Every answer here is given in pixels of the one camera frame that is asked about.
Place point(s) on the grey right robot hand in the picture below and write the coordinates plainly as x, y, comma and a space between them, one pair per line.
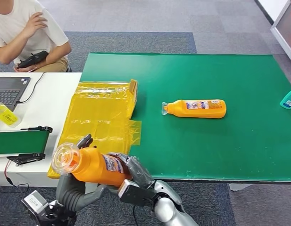
138, 171

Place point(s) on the person's right forearm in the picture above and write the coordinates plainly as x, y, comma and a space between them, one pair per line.
13, 46

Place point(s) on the black handheld controller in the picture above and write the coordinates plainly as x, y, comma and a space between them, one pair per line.
33, 59

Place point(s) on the white framed board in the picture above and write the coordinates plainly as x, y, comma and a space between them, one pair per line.
286, 28

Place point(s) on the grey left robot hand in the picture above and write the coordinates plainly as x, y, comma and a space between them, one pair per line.
72, 188

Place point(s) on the small green belt conveyor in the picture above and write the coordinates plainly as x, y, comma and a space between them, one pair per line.
17, 142

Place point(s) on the grey table foot plate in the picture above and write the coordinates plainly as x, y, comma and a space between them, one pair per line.
239, 187

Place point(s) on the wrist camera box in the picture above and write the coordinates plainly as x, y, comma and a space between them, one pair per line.
140, 195
35, 202

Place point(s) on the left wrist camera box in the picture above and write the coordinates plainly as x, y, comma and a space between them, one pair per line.
35, 202

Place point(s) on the grey laptop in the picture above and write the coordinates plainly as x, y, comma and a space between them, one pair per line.
8, 90

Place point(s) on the teal bottle with white label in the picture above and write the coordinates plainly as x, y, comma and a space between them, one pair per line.
288, 99

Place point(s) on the person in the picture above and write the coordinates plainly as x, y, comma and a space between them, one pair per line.
17, 28

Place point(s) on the person's right hand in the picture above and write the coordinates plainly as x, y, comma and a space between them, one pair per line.
35, 23

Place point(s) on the person's left forearm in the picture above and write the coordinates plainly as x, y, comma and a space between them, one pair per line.
57, 56

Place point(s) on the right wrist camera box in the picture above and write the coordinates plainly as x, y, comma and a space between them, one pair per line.
140, 195

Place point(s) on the clear bottle with yellow label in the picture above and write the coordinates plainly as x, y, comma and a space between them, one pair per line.
6, 115

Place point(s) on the green table mat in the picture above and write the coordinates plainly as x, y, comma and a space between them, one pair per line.
206, 149

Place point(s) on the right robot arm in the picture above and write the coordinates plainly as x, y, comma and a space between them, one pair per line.
168, 212

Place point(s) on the yellow plastic-wrapped box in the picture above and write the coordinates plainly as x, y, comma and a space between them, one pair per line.
95, 115

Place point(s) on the person's left hand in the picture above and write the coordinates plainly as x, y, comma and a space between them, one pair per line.
25, 68

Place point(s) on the orange bottle with clear cap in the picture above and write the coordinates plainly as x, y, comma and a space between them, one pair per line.
197, 112
93, 165

